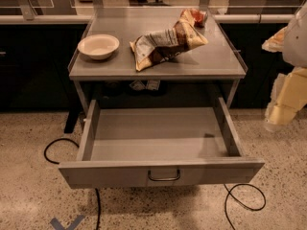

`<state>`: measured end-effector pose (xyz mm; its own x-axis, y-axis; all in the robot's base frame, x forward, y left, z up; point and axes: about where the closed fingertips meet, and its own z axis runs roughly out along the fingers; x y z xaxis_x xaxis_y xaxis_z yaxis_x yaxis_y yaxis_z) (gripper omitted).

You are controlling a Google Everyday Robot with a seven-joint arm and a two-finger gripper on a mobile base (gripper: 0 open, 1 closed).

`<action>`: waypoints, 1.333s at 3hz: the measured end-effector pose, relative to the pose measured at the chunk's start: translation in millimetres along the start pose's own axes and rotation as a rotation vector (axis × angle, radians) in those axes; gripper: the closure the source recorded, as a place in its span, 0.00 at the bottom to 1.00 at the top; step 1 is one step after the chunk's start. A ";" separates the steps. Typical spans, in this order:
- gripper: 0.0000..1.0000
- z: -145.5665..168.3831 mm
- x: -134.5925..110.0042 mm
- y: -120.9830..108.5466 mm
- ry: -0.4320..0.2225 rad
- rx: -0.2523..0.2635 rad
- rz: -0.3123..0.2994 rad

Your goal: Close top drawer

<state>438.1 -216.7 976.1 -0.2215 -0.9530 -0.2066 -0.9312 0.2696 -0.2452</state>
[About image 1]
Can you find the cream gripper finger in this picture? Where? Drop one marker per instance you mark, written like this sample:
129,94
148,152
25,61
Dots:
275,43
288,96

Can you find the grey top drawer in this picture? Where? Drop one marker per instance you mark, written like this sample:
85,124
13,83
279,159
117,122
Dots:
155,147

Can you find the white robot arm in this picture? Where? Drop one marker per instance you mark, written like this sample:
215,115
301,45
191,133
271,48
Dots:
295,40

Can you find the red snack packet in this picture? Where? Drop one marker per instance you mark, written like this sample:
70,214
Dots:
199,17

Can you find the crumpled chip bag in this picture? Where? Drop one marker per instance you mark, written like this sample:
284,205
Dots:
159,46

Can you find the white ceramic bowl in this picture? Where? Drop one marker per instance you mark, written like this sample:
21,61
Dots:
98,46

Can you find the grey metal cabinet frame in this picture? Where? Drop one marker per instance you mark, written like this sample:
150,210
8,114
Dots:
213,61

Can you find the white horizontal rail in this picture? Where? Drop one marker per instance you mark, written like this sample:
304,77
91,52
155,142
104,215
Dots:
84,19

